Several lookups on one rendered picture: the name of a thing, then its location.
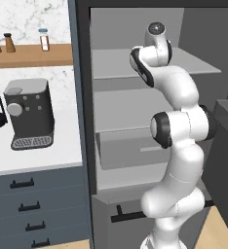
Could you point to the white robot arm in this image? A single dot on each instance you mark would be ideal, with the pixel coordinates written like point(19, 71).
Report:
point(181, 129)

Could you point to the grey fridge shelf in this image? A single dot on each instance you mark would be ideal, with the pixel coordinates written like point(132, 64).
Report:
point(125, 110)
point(119, 63)

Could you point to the grey fridge crisper drawer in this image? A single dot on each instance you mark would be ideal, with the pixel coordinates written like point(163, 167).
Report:
point(125, 149)

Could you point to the blue-grey cabinet side panel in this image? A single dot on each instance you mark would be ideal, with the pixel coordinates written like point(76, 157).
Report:
point(77, 113)

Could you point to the dark grey open fridge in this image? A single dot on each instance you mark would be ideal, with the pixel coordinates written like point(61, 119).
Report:
point(85, 97)

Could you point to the dark grey coffee machine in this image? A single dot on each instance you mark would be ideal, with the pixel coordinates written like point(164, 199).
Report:
point(31, 113)

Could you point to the grey freezer drawer front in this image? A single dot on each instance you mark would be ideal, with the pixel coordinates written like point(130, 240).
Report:
point(125, 233)

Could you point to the blue-lidded spice jar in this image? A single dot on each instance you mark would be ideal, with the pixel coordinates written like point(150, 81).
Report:
point(44, 40)

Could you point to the dark grey fridge door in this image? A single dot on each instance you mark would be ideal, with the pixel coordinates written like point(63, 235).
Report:
point(221, 168)

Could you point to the brown black-capped shaker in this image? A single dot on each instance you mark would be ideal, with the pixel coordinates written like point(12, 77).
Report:
point(9, 44)

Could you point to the wooden wall shelf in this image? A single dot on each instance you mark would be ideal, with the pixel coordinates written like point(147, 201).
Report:
point(28, 55)

